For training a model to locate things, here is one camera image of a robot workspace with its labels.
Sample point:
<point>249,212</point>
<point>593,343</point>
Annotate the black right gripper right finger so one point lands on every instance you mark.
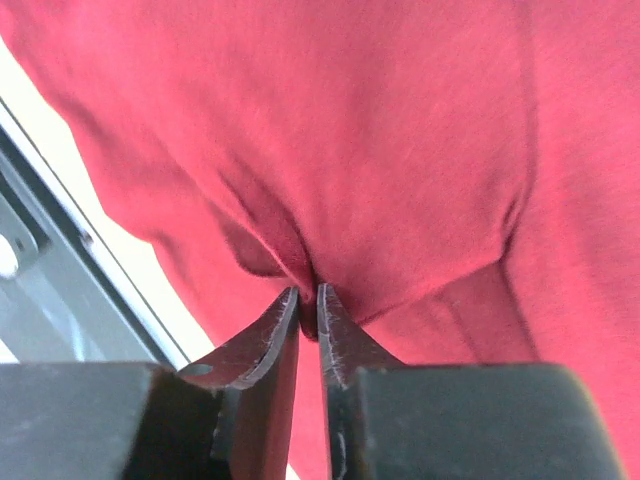
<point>390,420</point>

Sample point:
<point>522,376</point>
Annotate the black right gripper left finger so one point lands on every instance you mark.
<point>227,416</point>

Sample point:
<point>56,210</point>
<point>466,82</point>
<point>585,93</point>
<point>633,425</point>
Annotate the maroon t shirt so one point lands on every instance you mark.
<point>465,174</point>

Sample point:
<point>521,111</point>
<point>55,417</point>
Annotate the aluminium frame rail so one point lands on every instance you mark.
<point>64,296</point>

